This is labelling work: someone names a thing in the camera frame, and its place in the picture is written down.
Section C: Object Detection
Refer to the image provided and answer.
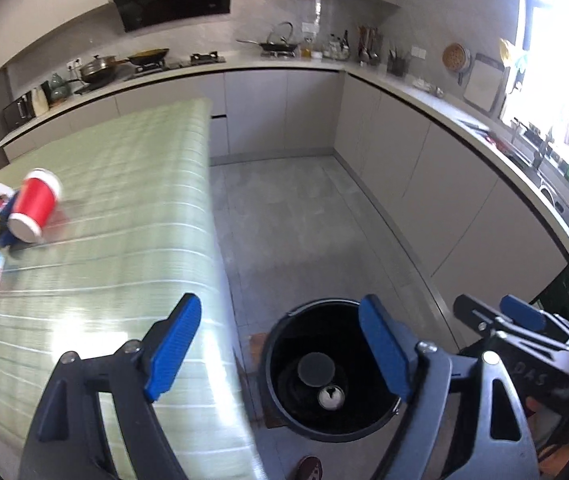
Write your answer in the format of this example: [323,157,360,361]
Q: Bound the condiment bottles group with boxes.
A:
[298,29,383,66]

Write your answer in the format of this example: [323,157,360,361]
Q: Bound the blue cloth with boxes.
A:
[0,191,24,249]

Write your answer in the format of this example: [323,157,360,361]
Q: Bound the white jug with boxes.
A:
[30,87,49,117]

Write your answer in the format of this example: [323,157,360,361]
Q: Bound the pot with glass lid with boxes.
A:
[79,55,128,84]

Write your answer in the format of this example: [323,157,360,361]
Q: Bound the wok on right counter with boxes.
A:
[238,21,298,56]

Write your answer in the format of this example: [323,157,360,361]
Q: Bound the lower kitchen cabinets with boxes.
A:
[1,67,569,304]

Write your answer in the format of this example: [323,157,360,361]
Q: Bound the black trash bin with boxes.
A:
[258,298,401,443]

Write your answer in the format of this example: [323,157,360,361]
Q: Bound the round woven trivet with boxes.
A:
[441,42,471,74]

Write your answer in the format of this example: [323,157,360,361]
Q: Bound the black microwave oven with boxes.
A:
[2,92,36,131]

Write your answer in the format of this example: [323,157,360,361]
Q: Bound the gas stove top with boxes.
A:
[134,51,226,77]

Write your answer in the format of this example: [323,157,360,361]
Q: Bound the red paper cup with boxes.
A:
[9,168,62,244]

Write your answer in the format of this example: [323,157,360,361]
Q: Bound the frying pan on stove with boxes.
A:
[127,48,170,66]

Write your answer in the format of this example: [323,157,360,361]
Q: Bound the white cutting board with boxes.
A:
[463,53,505,113]

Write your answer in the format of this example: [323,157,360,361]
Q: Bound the black utensil holder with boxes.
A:
[387,50,410,78]

